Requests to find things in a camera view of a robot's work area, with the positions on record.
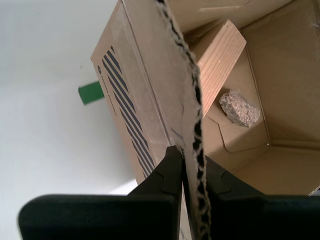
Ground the brown cardboard box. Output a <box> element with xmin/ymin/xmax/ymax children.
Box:
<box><xmin>89</xmin><ymin>0</ymin><xmax>320</xmax><ymax>240</ymax></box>

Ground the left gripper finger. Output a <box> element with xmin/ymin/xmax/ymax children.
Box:
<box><xmin>205</xmin><ymin>158</ymin><xmax>320</xmax><ymax>240</ymax></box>
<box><xmin>17</xmin><ymin>145</ymin><xmax>185</xmax><ymax>240</ymax></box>

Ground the small green tape square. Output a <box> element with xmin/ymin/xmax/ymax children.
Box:
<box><xmin>78</xmin><ymin>80</ymin><xmax>104</xmax><ymax>106</ymax></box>

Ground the light wooden block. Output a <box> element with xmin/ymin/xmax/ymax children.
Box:
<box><xmin>197</xmin><ymin>19</ymin><xmax>247</xmax><ymax>118</ymax></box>

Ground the speckled pink granite rock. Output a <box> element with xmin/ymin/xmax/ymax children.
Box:
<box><xmin>219</xmin><ymin>89</ymin><xmax>261</xmax><ymax>128</ymax></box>

